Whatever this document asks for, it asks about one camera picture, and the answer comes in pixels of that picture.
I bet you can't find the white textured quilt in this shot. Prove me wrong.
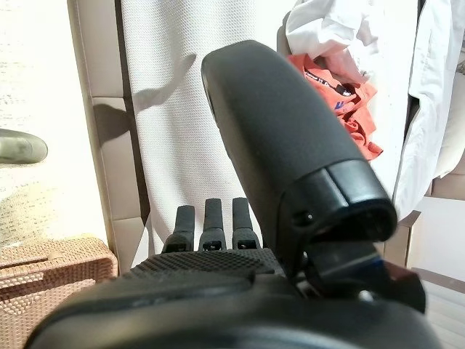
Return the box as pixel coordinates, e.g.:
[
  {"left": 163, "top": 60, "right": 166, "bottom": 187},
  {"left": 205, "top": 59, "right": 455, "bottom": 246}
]
[{"left": 394, "top": 0, "right": 465, "bottom": 219}]

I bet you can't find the orange garment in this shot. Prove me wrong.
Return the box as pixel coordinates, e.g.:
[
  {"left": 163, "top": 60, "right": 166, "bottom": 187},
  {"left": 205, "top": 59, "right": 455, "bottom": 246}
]
[{"left": 286, "top": 53, "right": 385, "bottom": 161}]

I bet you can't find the tan padded bed frame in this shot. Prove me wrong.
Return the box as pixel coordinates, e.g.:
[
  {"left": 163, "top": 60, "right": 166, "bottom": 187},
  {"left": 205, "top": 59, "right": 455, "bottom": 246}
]
[{"left": 67, "top": 0, "right": 155, "bottom": 270}]

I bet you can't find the silver right robot leg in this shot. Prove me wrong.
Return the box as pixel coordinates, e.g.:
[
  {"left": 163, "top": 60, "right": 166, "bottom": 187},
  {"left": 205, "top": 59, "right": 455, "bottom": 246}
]
[{"left": 0, "top": 127, "right": 49, "bottom": 165}]

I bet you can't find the bed mattress with light sheet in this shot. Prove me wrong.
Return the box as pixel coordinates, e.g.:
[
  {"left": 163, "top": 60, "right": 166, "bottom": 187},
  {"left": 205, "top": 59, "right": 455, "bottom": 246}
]
[{"left": 116, "top": 0, "right": 302, "bottom": 255}]

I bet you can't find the white garment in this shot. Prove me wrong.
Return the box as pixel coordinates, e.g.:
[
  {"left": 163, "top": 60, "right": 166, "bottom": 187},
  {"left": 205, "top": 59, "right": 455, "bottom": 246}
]
[{"left": 283, "top": 0, "right": 375, "bottom": 84}]

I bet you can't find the woven tan basket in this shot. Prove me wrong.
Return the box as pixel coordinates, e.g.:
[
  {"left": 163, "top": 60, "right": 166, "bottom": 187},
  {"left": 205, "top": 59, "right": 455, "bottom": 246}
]
[{"left": 0, "top": 234, "right": 121, "bottom": 324}]

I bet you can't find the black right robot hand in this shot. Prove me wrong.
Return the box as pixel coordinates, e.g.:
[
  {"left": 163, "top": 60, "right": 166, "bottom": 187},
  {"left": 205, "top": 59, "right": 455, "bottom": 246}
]
[{"left": 31, "top": 39, "right": 465, "bottom": 349}]

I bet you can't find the light textured rug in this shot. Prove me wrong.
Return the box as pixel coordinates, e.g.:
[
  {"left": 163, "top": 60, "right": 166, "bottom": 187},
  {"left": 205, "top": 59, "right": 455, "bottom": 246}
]
[{"left": 0, "top": 0, "right": 110, "bottom": 241}]

